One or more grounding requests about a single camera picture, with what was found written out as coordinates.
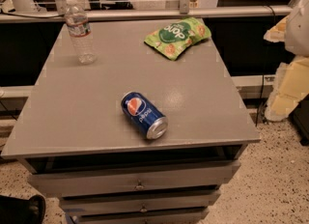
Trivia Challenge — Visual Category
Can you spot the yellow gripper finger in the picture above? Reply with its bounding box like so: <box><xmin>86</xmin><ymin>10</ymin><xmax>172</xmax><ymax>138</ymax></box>
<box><xmin>264</xmin><ymin>16</ymin><xmax>287</xmax><ymax>42</ymax></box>
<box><xmin>265</xmin><ymin>56</ymin><xmax>309</xmax><ymax>122</ymax></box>

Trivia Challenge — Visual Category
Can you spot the clear plastic water bottle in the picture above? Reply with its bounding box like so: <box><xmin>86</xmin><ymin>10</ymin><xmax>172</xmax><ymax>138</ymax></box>
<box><xmin>65</xmin><ymin>0</ymin><xmax>97</xmax><ymax>64</ymax></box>

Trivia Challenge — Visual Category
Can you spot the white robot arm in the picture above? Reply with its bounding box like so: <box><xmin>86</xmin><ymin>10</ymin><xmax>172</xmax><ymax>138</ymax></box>
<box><xmin>264</xmin><ymin>0</ymin><xmax>309</xmax><ymax>122</ymax></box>

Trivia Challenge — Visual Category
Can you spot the green rice chip bag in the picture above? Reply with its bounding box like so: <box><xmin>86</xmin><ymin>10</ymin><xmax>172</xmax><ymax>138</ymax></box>
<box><xmin>144</xmin><ymin>17</ymin><xmax>211</xmax><ymax>61</ymax></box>

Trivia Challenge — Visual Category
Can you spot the blue pepsi can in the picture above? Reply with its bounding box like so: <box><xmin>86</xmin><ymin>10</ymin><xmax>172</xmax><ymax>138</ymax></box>
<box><xmin>121</xmin><ymin>92</ymin><xmax>168</xmax><ymax>140</ymax></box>

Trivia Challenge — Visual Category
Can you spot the grey drawer cabinet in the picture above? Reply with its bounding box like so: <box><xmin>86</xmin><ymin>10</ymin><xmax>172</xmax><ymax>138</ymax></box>
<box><xmin>2</xmin><ymin>20</ymin><xmax>259</xmax><ymax>224</ymax></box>

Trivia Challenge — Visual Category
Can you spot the black shoe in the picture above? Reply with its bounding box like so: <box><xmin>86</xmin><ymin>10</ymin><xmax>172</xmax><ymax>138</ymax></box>
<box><xmin>0</xmin><ymin>195</ymin><xmax>45</xmax><ymax>224</ymax></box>

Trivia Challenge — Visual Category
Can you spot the grey metal rail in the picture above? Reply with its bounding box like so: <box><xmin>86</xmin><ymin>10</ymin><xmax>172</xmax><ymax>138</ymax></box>
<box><xmin>0</xmin><ymin>6</ymin><xmax>292</xmax><ymax>23</ymax></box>

